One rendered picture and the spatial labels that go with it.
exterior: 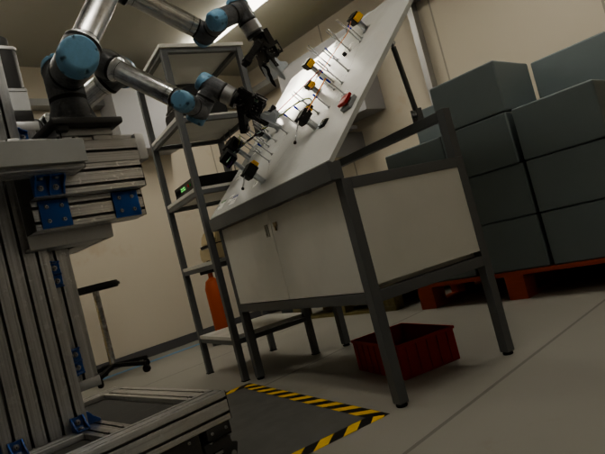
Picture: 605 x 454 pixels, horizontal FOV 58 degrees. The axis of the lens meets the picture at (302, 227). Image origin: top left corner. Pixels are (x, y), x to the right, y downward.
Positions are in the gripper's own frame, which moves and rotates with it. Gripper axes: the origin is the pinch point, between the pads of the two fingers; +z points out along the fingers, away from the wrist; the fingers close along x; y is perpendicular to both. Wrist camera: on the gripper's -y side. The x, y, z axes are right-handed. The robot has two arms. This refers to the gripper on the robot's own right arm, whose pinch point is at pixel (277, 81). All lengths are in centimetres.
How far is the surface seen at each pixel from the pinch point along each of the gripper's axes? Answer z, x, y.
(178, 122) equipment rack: -16, 95, -6
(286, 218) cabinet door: 48, 13, -21
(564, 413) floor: 120, -84, -29
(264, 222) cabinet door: 47, 34, -22
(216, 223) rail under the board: 39, 78, -25
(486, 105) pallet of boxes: 65, 33, 134
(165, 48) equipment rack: -53, 97, 11
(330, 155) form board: 32.7, -29.6, -15.5
